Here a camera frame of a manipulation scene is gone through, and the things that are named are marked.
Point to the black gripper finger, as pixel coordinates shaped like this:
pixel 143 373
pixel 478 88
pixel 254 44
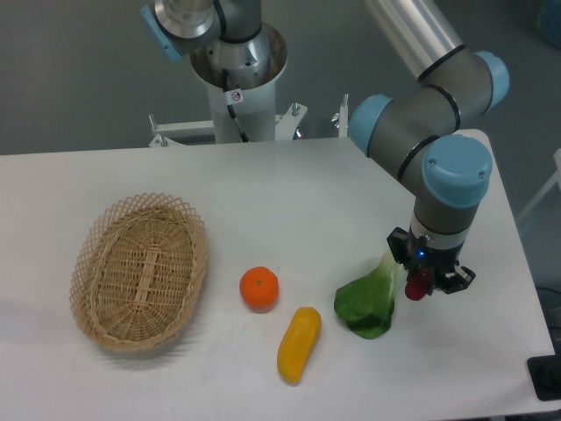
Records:
pixel 398 244
pixel 458 280

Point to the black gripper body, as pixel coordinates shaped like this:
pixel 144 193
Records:
pixel 435 261

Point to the purple sweet potato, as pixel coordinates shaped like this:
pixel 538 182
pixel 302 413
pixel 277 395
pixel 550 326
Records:
pixel 418 285

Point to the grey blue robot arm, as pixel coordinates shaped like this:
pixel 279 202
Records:
pixel 416 141

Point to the woven wicker basket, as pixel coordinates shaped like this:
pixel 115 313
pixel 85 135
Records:
pixel 139 274

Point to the green bok choy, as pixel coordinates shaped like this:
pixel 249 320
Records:
pixel 366 304

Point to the black device at edge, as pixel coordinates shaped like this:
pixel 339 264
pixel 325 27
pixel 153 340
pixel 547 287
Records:
pixel 544 372

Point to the yellow pepper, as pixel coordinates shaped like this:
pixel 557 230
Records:
pixel 298 343

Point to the orange mandarin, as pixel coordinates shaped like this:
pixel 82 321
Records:
pixel 259 289

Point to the blue object top right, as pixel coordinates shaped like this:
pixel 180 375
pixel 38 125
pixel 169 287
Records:
pixel 548 22

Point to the white clamp post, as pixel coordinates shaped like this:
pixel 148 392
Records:
pixel 342 116

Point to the white metal base frame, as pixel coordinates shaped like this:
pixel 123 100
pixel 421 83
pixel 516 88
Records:
pixel 164 135

